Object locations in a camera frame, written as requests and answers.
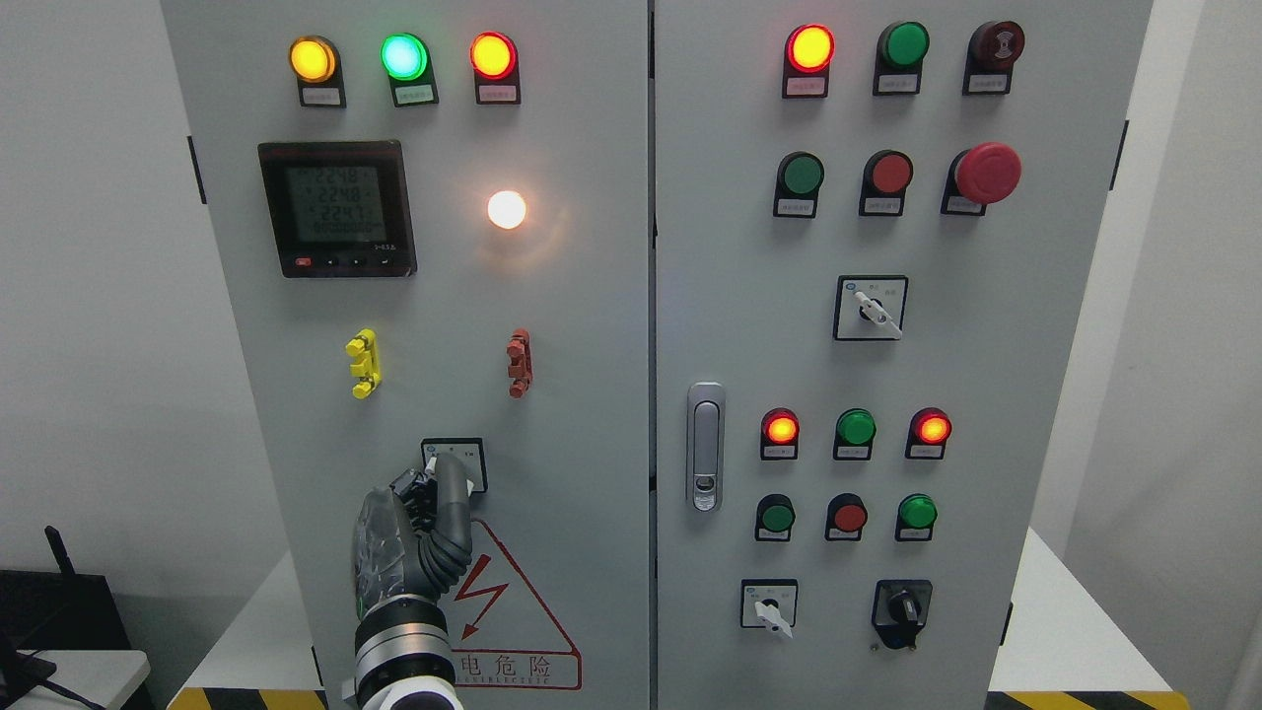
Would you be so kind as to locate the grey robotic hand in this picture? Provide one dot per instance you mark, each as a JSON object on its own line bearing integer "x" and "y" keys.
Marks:
{"x": 392, "y": 556}

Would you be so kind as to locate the door rotary switch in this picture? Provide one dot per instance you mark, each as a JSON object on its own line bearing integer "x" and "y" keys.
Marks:
{"x": 469, "y": 450}

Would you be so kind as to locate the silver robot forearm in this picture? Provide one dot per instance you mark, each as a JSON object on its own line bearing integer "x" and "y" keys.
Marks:
{"x": 403, "y": 659}

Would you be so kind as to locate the green lit indicator light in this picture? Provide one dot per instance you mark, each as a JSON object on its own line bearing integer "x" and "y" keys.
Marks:
{"x": 409, "y": 69}

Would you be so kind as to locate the yellow indicator light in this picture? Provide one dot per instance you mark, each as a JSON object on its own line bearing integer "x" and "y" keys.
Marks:
{"x": 317, "y": 65}

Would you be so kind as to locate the red electrical hazard sticker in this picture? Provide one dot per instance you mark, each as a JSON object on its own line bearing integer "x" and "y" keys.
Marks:
{"x": 502, "y": 632}

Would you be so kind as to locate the yellow plastic clip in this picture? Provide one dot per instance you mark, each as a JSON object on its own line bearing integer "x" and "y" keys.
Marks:
{"x": 365, "y": 364}

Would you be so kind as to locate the red plastic clip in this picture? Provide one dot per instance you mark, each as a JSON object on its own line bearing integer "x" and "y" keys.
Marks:
{"x": 520, "y": 369}

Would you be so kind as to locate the white side table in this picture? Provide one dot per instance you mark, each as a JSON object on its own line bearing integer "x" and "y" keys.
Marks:
{"x": 109, "y": 678}

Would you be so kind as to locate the black digital power meter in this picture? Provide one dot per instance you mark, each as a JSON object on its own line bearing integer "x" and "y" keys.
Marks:
{"x": 339, "y": 209}

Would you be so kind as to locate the small clear light bulb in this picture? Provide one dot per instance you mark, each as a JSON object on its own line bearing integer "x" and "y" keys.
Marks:
{"x": 506, "y": 209}

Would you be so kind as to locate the green push button lower left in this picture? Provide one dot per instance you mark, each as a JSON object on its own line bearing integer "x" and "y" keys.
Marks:
{"x": 774, "y": 518}

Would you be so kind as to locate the green push button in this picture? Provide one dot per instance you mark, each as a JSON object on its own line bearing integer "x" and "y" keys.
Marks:
{"x": 798, "y": 182}
{"x": 774, "y": 518}
{"x": 916, "y": 518}

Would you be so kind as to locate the black router with antenna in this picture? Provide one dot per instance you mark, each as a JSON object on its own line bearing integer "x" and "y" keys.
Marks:
{"x": 60, "y": 610}

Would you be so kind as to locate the lit red indicator lower left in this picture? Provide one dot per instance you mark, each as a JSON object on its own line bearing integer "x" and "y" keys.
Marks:
{"x": 780, "y": 435}

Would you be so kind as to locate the lit red indicator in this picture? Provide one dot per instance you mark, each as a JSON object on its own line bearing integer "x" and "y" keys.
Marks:
{"x": 780, "y": 435}
{"x": 929, "y": 431}

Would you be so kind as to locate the grey electrical cabinet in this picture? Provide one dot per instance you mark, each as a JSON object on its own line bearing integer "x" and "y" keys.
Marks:
{"x": 646, "y": 147}

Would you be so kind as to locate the red push button lower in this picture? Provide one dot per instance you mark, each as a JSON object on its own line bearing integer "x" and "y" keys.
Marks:
{"x": 846, "y": 518}

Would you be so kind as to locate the red push button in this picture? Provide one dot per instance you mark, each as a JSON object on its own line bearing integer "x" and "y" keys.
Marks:
{"x": 846, "y": 518}
{"x": 887, "y": 175}

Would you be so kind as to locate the green indicator lower middle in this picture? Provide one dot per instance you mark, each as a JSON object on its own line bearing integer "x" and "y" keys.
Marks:
{"x": 854, "y": 435}

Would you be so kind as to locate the red indicator light left door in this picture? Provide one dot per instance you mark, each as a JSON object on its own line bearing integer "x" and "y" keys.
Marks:
{"x": 494, "y": 59}

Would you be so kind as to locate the red indicator light door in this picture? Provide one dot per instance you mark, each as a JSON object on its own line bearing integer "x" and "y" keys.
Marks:
{"x": 494, "y": 59}
{"x": 808, "y": 52}

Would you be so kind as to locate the green push button lower right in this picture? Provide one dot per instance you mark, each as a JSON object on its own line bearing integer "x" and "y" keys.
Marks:
{"x": 916, "y": 518}

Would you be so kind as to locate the lit red indicator lower right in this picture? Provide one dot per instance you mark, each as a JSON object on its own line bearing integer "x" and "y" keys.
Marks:
{"x": 929, "y": 431}

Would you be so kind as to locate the green push button upper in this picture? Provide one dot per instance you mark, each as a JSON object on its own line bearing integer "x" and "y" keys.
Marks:
{"x": 798, "y": 182}

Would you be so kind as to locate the red push button upper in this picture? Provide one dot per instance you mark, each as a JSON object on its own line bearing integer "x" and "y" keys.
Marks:
{"x": 887, "y": 175}

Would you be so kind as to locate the red indicator light right door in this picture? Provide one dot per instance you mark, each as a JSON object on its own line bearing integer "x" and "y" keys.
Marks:
{"x": 808, "y": 52}

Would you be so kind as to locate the red emergency stop button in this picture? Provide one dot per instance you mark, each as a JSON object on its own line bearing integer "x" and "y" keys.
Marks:
{"x": 979, "y": 177}

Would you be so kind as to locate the green indicator top row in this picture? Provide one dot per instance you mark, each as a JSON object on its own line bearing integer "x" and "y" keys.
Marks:
{"x": 900, "y": 53}

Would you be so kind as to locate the dark red buzzer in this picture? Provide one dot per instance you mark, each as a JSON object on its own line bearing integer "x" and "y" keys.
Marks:
{"x": 993, "y": 50}

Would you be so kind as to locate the silver door handle lock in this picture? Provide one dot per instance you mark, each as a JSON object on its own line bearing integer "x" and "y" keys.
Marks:
{"x": 704, "y": 445}

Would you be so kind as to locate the lower white rotary switch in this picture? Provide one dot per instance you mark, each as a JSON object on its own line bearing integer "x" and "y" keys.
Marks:
{"x": 770, "y": 604}

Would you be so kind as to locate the black knob selector switch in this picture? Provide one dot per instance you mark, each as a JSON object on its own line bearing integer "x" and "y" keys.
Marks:
{"x": 900, "y": 611}

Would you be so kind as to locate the upper right rotary switch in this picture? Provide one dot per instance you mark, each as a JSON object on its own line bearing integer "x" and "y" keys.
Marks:
{"x": 870, "y": 307}

